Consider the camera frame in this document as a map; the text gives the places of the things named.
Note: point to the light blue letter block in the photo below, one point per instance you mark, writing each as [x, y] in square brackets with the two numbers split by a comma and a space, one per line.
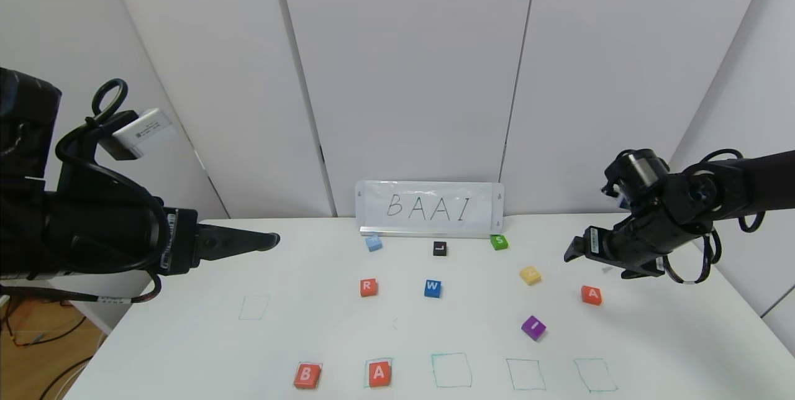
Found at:
[374, 243]

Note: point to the blue letter W block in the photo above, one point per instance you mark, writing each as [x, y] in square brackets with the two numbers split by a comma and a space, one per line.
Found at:
[433, 289]

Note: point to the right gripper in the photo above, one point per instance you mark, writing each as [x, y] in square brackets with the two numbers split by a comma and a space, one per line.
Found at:
[594, 243]

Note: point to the orange letter A block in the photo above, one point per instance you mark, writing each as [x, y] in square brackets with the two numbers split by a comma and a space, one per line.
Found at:
[379, 374]
[592, 295]

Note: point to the purple letter I block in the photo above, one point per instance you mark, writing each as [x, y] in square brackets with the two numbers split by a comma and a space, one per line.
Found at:
[533, 328]

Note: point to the orange letter R block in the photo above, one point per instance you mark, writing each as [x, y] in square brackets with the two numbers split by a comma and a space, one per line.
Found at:
[369, 287]

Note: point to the black letter L block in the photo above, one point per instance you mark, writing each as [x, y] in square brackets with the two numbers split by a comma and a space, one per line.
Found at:
[440, 248]

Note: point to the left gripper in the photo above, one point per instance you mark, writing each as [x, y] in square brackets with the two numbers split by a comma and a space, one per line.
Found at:
[179, 240]

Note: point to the yellow letter block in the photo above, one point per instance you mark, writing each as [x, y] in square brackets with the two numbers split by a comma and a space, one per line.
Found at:
[530, 275]

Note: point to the orange letter B block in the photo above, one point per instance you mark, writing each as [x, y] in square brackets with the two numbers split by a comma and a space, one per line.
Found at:
[307, 376]

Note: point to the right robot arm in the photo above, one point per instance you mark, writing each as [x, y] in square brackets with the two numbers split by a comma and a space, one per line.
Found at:
[745, 179]

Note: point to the green letter S block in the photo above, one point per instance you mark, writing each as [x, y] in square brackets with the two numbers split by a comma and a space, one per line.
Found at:
[499, 242]

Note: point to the white sign reading BAAI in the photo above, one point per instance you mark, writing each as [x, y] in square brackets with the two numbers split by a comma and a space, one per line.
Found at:
[428, 207]

